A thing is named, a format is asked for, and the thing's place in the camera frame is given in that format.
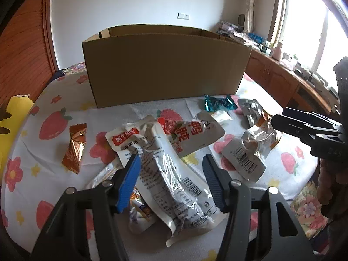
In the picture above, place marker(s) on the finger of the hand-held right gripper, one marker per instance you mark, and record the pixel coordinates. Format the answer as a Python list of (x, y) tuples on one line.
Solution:
[(288, 126), (301, 115)]

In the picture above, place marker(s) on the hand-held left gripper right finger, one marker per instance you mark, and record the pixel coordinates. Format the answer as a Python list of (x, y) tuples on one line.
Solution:
[(213, 179)]

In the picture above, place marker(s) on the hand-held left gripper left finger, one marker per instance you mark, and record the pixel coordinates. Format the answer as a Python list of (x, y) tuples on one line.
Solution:
[(130, 180)]

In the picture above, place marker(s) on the clear plastic packet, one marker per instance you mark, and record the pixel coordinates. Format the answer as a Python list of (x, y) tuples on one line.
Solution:
[(104, 174)]

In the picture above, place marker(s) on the small orange white packet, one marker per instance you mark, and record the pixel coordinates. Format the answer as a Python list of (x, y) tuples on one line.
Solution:
[(142, 208)]

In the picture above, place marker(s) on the white barcode snack packet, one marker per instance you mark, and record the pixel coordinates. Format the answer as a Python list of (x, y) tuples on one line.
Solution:
[(244, 160)]

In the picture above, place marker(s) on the large white snack pouch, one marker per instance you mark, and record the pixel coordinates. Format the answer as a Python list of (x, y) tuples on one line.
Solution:
[(168, 174)]

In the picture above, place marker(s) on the silver orange snack packet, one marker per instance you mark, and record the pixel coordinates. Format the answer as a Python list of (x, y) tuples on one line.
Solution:
[(252, 108)]

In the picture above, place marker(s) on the white red-print snack pouch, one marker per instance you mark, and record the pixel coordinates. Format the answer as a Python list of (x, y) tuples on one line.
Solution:
[(193, 138)]

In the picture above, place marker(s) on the orange candy wrapper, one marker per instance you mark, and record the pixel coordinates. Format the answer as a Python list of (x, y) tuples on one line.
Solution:
[(74, 152)]

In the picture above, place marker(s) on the teal candy wrapper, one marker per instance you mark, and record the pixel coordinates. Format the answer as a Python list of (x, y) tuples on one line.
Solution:
[(214, 103)]

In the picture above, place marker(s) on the brown cardboard box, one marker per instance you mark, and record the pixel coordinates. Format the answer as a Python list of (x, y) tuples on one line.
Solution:
[(165, 70)]

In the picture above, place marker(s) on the person's right hand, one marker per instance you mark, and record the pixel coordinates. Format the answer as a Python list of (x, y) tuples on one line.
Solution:
[(326, 179)]

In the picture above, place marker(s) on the wooden cabinet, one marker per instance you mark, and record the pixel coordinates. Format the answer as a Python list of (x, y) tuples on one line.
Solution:
[(274, 78)]

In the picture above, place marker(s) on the pink container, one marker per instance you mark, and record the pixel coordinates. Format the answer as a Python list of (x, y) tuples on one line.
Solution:
[(278, 50)]

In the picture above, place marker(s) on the window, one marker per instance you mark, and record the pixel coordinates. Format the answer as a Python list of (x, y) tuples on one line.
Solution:
[(301, 24)]

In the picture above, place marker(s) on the floral quilt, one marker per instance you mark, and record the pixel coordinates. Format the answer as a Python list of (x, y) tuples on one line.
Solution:
[(307, 209)]

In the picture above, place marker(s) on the strawberry print blanket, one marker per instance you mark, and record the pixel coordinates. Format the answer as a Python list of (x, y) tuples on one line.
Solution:
[(43, 152)]

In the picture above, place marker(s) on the small round fan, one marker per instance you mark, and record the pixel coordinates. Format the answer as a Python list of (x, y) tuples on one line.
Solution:
[(241, 19)]

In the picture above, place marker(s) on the beige curtain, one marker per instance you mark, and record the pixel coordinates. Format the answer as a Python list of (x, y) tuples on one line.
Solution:
[(251, 5)]

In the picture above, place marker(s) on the dark blue cloth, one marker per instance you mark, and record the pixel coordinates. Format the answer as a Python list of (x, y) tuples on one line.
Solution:
[(57, 76)]

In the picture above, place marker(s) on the yellow plush toy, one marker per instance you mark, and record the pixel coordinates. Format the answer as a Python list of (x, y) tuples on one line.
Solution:
[(16, 114)]

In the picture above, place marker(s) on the wooden wardrobe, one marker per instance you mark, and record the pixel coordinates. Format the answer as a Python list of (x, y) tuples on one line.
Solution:
[(24, 43)]

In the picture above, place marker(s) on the white wall socket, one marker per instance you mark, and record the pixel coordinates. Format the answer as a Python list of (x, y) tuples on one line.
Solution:
[(183, 16)]

